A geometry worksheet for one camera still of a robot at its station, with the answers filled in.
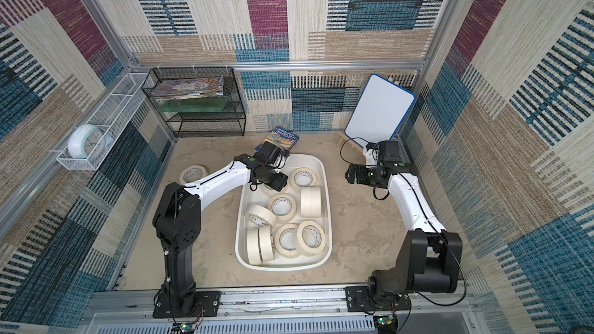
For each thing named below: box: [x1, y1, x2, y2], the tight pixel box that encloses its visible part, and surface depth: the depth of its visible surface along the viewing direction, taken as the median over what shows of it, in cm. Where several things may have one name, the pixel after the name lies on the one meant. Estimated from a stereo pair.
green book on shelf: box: [155, 95, 231, 113], surface depth 98 cm
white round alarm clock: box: [68, 123, 114, 161], surface depth 64 cm
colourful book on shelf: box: [150, 76, 225, 100], surface depth 82 cm
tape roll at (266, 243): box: [257, 224, 275, 263], surface depth 77 cm
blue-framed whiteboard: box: [344, 73, 417, 144], surface depth 92 cm
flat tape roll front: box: [273, 223, 300, 258], surface depth 85 cm
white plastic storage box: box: [235, 153, 333, 272], surface depth 86 cm
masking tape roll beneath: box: [267, 193, 297, 222], surface depth 95 cm
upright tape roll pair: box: [300, 186, 321, 219], surface depth 87 cm
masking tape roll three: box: [179, 164, 209, 185], surface depth 106 cm
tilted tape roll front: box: [297, 220, 327, 257], surface depth 85 cm
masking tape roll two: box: [289, 167, 319, 192], surface depth 103 cm
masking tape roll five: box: [248, 204, 277, 228], surface depth 85 cm
